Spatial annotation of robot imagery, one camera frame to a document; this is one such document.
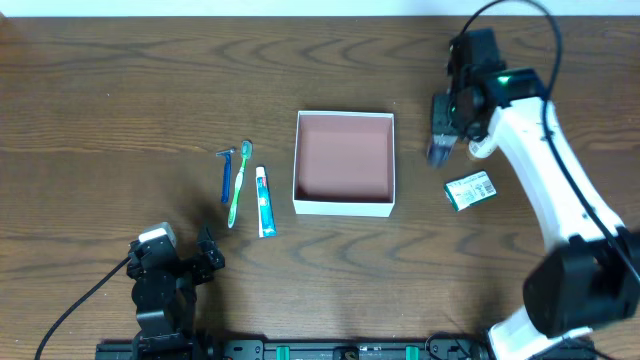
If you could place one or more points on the green white toothbrush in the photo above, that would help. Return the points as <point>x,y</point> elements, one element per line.
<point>246,153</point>

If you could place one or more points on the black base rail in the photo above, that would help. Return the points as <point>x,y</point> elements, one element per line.
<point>439,348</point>

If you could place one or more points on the clear spray bottle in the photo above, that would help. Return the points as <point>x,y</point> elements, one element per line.
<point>440,149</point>

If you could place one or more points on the green white soap box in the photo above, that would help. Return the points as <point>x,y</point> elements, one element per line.
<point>470,190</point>

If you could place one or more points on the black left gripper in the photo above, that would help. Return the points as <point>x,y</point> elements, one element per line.
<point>187,267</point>

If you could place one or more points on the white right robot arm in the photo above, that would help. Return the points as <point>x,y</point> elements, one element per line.
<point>589,277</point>

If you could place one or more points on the teal white toothpaste tube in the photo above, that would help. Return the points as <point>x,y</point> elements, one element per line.
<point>267,227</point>

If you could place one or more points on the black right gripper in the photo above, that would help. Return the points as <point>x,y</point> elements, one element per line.
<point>442,126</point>

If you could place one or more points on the white box with pink interior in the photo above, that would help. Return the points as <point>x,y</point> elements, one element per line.
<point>344,164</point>

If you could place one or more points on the white cosmetic tube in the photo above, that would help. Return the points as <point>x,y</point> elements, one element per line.
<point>481,149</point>

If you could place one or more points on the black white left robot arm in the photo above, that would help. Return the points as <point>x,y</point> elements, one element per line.
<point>164,293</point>

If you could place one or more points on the blue disposable razor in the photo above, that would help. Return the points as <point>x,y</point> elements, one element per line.
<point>226,184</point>

